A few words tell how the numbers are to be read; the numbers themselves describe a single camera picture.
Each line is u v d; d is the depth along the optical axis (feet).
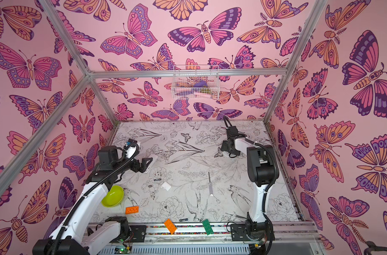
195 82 3.19
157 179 3.01
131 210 2.63
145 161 2.36
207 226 2.45
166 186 2.88
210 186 2.93
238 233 2.39
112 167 1.98
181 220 2.55
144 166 2.35
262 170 1.80
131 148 2.22
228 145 2.58
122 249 2.38
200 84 3.11
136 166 2.28
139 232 2.41
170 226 2.45
